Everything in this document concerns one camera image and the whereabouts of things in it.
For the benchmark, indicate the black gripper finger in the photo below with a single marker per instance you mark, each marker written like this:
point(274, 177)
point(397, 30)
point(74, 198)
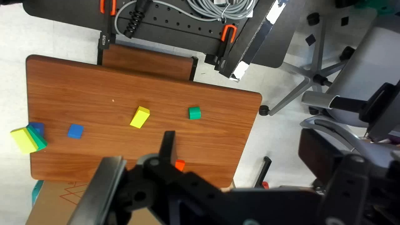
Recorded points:
point(168, 147)

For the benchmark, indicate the orange bar block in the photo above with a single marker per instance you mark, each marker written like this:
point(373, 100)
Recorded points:
point(180, 165)

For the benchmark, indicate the green block under yellow bar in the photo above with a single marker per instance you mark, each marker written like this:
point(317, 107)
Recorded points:
point(39, 140)

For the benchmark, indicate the blue base block of tower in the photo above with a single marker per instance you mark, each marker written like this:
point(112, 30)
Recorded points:
point(38, 127)

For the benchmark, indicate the yellow wedge block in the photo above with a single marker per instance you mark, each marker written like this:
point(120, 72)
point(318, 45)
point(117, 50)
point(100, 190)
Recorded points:
point(140, 118)

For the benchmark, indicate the small green half-round block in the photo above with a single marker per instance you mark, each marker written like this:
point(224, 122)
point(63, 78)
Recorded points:
point(194, 113)

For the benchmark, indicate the flat blue square block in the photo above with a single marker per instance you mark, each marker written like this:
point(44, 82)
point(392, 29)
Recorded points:
point(75, 132)

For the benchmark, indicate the black orange clamp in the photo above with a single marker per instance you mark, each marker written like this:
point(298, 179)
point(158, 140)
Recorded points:
point(227, 38)
point(108, 9)

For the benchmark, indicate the grey office chair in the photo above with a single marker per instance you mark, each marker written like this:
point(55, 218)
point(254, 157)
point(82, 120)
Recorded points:
point(363, 89)

